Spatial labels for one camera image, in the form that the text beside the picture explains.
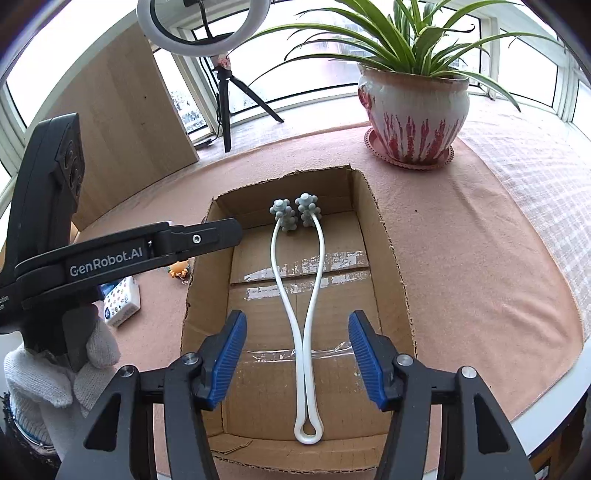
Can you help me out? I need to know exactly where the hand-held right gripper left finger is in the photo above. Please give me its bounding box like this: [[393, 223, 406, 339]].
[[55, 310, 247, 480]]

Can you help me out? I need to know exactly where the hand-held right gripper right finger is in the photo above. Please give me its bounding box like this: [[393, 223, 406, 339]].
[[348, 311, 539, 480]]

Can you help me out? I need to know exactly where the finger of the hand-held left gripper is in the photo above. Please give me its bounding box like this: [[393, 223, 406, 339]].
[[152, 218, 243, 266]]

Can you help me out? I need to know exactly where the orange toy keychain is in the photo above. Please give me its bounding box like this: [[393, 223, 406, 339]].
[[167, 260, 193, 286]]

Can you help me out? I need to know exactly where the cardboard box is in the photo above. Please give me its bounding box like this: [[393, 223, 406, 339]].
[[181, 165, 417, 468]]

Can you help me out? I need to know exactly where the white tissue pack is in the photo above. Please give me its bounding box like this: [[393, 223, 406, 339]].
[[102, 277, 142, 329]]

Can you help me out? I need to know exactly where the person's left hand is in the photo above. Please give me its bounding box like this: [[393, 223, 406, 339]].
[[4, 315, 122, 457]]

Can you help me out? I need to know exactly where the white massage roller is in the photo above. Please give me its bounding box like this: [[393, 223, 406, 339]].
[[269, 192, 327, 446]]

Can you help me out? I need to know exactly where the wooden board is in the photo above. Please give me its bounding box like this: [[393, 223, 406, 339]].
[[31, 21, 201, 232]]

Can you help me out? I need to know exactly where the pink table cloth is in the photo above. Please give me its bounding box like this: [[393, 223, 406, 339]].
[[69, 122, 585, 480]]

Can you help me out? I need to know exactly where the black tripod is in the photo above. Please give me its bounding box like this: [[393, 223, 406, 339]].
[[209, 52, 285, 153]]

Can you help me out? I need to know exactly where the pink pot saucer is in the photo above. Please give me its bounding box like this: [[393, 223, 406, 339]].
[[364, 127, 456, 171]]

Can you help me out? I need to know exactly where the checked pink cloth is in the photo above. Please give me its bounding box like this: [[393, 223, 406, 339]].
[[450, 95, 591, 344]]

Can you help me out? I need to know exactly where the white and red flower pot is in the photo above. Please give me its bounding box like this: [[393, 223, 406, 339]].
[[358, 64, 471, 165]]

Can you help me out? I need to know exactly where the green spider plant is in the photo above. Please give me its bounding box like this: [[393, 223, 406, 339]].
[[240, 0, 573, 112]]

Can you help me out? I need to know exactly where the white ring light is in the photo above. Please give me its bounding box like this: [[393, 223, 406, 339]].
[[137, 0, 269, 59]]

